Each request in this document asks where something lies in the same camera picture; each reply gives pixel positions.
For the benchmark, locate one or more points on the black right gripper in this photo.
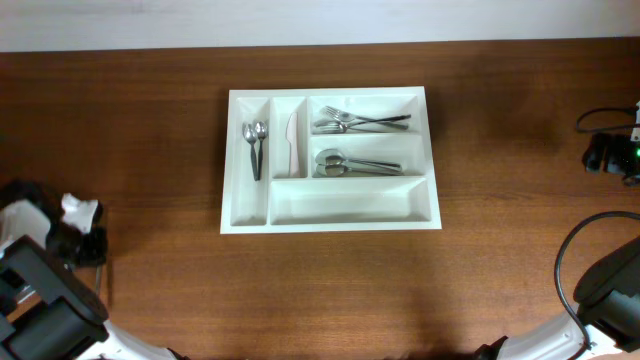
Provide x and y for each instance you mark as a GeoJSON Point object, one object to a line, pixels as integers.
{"type": "Point", "coordinates": [601, 153]}

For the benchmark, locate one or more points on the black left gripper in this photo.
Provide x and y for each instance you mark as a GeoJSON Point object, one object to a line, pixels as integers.
{"type": "Point", "coordinates": [80, 245]}

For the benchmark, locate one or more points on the dark chopstick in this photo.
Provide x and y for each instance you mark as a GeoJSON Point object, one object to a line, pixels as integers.
{"type": "Point", "coordinates": [98, 280]}

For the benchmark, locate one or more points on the small grey spoon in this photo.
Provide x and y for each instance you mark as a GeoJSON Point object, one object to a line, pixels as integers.
{"type": "Point", "coordinates": [261, 130]}
{"type": "Point", "coordinates": [250, 137]}

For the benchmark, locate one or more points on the pink plastic knife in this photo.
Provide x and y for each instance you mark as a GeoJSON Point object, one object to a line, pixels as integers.
{"type": "Point", "coordinates": [292, 138]}

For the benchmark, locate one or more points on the large silver spoon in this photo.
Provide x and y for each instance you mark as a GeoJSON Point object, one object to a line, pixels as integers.
{"type": "Point", "coordinates": [335, 157]}
{"type": "Point", "coordinates": [341, 170]}

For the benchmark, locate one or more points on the silver fork with long handle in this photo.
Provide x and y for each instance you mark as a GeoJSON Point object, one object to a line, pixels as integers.
{"type": "Point", "coordinates": [335, 112]}

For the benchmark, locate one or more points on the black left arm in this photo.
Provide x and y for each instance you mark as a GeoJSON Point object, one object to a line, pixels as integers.
{"type": "Point", "coordinates": [47, 312]}

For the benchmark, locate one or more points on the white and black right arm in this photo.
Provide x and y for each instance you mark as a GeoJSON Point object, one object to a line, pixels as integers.
{"type": "Point", "coordinates": [603, 317]}

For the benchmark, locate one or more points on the white cutlery tray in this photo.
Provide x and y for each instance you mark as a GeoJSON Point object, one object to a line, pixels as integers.
{"type": "Point", "coordinates": [278, 203]}

